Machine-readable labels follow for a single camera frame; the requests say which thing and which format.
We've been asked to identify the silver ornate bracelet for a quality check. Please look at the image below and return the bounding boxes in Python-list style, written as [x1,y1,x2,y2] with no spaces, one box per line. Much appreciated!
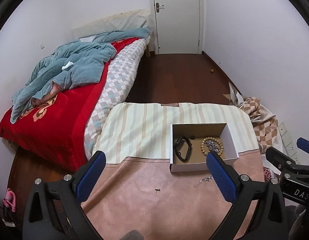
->
[193,175,215,188]

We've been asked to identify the silver chain link bracelet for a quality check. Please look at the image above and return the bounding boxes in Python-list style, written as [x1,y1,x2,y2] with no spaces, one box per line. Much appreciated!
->
[204,139,221,153]

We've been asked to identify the wooden bead bracelet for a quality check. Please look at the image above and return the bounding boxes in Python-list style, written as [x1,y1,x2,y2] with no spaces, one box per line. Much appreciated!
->
[200,136,224,157]

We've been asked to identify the black smart watch band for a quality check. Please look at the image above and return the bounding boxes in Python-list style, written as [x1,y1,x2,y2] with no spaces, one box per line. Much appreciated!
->
[173,136,192,163]

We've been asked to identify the red white plastic bag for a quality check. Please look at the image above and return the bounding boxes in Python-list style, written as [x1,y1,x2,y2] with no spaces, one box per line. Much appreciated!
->
[263,167,280,182]

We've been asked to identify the brown checkered cloth bag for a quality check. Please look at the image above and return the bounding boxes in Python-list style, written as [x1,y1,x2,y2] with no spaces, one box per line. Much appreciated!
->
[223,83,283,154]

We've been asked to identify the pink striped table cloth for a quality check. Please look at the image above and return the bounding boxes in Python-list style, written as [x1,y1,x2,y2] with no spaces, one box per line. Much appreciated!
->
[82,103,263,239]

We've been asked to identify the red bed blanket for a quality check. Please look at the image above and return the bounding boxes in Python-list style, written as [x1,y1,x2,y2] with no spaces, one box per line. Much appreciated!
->
[0,38,139,172]

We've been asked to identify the pink slippers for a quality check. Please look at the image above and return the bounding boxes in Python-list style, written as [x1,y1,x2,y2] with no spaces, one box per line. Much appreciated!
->
[3,188,16,212]

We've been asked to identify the white cardboard box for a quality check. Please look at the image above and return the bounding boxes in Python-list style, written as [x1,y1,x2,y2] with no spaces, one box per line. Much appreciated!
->
[170,123,239,173]

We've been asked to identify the white tissue on quilt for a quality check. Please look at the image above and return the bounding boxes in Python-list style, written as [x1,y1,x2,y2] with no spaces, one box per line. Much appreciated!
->
[62,61,74,70]

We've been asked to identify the teal blue quilt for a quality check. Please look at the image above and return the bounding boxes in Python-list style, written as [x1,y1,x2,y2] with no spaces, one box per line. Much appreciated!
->
[10,27,151,124]

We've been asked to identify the checkered white grey quilt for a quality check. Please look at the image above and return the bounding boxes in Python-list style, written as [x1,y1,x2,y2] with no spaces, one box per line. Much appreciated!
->
[83,35,151,159]

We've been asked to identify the pale checkered pillow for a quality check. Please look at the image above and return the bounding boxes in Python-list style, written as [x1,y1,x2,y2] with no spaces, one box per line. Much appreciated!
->
[71,9,153,40]

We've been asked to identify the white door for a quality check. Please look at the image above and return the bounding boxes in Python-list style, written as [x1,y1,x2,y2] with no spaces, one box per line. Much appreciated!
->
[151,0,203,55]

